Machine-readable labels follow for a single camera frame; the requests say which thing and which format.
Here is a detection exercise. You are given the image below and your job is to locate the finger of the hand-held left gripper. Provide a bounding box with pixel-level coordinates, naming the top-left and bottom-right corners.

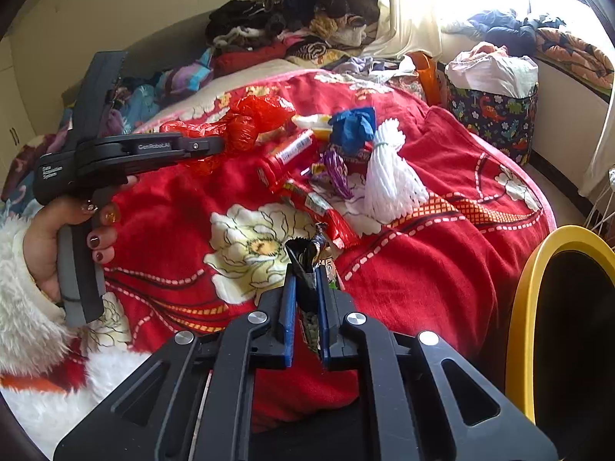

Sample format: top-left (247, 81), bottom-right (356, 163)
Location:
top-left (76, 135), bottom-right (226, 178)

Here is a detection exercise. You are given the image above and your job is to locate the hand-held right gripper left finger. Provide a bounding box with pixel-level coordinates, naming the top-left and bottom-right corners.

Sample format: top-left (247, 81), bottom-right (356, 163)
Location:
top-left (53, 271), bottom-right (299, 461)

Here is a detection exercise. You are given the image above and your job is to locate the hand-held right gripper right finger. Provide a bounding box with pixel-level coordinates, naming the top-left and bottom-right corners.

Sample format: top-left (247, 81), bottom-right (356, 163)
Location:
top-left (314, 266), bottom-right (558, 461)

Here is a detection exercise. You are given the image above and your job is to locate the black foil wrapper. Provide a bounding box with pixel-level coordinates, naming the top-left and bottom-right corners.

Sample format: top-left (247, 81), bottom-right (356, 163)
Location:
top-left (284, 233), bottom-right (337, 356)

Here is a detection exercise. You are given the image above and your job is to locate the long red snack wrapper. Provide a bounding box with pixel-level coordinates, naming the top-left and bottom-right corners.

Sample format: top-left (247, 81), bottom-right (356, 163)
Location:
top-left (281, 180), bottom-right (361, 250)

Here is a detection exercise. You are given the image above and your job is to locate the red plastic bag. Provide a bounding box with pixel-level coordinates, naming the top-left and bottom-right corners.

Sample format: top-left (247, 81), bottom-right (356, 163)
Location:
top-left (158, 95), bottom-right (296, 176)

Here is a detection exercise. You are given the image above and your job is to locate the red wrapper with white label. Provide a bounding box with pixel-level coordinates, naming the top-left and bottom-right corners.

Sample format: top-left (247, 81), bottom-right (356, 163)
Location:
top-left (257, 129), bottom-right (315, 190)

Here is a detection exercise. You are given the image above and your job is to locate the purple wrapper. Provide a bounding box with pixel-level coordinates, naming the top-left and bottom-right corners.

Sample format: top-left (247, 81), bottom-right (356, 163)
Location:
top-left (310, 149), bottom-right (356, 200)

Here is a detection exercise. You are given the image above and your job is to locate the white string bundle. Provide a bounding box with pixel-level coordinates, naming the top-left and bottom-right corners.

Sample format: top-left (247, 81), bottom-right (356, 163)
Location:
top-left (362, 122), bottom-right (431, 224)

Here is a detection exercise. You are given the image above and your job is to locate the yellow white snack bag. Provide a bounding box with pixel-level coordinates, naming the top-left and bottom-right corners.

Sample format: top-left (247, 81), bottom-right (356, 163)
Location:
top-left (292, 113), bottom-right (334, 141)

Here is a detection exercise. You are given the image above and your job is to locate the blue plastic bag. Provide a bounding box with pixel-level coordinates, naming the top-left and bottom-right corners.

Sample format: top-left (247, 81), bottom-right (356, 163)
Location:
top-left (329, 106), bottom-right (378, 154)

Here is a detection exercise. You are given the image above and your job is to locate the person's left forearm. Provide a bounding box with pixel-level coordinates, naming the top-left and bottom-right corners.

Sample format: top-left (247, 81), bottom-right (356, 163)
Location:
top-left (0, 214), bottom-right (70, 375)

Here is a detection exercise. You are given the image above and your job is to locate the person's left hand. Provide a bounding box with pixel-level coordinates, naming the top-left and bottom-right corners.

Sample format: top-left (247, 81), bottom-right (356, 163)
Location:
top-left (22, 175), bottom-right (140, 305)

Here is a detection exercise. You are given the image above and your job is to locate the blue purple cloth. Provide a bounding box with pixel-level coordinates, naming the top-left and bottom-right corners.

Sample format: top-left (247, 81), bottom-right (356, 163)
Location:
top-left (115, 48), bottom-right (214, 130)

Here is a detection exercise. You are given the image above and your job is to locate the beige bed sheet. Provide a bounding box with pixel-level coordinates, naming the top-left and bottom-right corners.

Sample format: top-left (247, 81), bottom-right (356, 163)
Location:
top-left (139, 58), bottom-right (299, 130)

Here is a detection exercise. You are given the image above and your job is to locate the red floral blanket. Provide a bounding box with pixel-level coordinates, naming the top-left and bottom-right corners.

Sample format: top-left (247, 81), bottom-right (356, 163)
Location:
top-left (0, 70), bottom-right (558, 433)

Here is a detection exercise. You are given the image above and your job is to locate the red cloth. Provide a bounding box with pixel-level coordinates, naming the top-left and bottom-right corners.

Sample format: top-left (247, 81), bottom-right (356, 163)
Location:
top-left (214, 41), bottom-right (299, 78)

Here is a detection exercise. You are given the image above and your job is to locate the pile of dark clothes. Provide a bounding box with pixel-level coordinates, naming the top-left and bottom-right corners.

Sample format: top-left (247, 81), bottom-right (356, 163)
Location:
top-left (206, 0), bottom-right (382, 65)

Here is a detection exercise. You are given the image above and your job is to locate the lilac cloth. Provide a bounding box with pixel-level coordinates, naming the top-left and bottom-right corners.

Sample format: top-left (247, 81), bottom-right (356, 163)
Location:
top-left (327, 55), bottom-right (414, 80)

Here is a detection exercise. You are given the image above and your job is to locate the white fluffy garment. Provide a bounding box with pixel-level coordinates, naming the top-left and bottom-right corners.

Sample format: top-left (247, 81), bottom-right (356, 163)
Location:
top-left (0, 336), bottom-right (164, 459)

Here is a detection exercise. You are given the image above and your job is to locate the dinosaur print bag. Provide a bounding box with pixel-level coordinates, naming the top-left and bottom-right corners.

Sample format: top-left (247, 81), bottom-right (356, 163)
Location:
top-left (444, 70), bottom-right (539, 166)

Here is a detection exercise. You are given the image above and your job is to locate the cream curtain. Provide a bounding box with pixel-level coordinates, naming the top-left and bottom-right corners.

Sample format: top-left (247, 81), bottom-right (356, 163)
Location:
top-left (377, 0), bottom-right (443, 58)

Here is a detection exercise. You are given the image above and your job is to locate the white clothing bundle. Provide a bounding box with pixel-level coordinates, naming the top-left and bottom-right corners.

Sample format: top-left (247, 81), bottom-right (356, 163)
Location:
top-left (444, 41), bottom-right (539, 99)

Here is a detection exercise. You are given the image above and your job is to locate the dark blue jacket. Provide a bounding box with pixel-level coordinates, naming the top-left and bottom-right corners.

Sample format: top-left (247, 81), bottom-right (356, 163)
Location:
top-left (468, 8), bottom-right (568, 56)

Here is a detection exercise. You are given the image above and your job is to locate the white wire basket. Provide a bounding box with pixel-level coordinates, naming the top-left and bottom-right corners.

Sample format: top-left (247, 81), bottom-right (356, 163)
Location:
top-left (583, 166), bottom-right (615, 250)

